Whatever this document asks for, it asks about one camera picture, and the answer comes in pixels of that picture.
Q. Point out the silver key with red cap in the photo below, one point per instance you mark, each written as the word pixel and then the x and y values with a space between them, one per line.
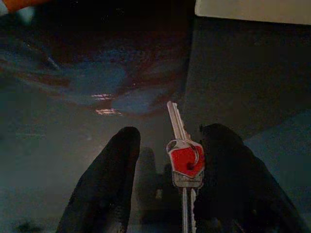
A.
pixel 184 159

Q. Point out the orange object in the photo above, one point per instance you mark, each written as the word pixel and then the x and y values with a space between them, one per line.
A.
pixel 22 3

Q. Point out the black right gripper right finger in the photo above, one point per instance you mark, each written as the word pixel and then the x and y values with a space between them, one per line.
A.
pixel 233 179

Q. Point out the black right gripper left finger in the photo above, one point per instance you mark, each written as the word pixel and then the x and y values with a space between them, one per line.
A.
pixel 107 179

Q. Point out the plain silver key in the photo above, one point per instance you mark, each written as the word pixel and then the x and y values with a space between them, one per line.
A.
pixel 185 199

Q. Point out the white box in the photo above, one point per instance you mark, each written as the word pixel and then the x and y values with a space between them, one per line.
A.
pixel 252 9

